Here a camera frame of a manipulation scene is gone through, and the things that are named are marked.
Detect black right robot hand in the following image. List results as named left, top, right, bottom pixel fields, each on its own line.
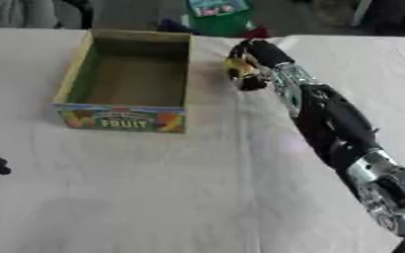
left=224, top=39, right=298, bottom=92

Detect yellow toy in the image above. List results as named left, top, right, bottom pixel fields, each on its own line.
left=223, top=56, right=260, bottom=81

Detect green box with printed lid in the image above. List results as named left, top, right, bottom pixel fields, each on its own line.
left=185, top=0, right=258, bottom=38

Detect cardboard box with green inside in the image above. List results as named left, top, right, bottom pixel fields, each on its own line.
left=50, top=28, right=196, bottom=134

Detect dark red object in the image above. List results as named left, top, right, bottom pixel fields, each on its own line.
left=237, top=25, right=274, bottom=40

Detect dark blue object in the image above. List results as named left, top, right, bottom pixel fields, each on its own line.
left=154, top=18, right=202, bottom=36

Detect black chair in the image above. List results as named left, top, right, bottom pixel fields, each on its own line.
left=53, top=0, right=96, bottom=30

